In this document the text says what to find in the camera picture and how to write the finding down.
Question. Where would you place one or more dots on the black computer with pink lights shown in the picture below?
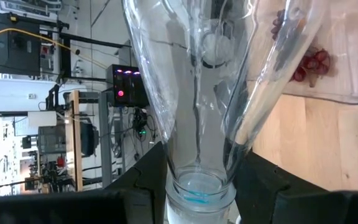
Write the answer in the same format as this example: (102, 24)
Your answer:
(127, 87)

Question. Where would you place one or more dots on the clear bottle with white cap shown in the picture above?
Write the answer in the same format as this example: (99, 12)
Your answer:
(197, 124)

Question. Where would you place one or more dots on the clear plastic bin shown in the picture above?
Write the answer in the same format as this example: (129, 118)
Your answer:
(353, 62)

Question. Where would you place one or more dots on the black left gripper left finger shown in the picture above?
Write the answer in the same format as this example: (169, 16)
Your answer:
(73, 208)

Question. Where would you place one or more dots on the red grape bunch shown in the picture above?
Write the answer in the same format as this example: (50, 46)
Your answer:
(314, 63)

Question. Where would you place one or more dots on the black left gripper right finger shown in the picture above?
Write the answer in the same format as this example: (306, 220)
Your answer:
(291, 205)

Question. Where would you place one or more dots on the black equipment cabinet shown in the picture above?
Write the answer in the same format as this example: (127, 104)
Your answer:
(17, 46)

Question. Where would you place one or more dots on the wooden workbench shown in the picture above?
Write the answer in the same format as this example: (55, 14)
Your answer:
(76, 140)

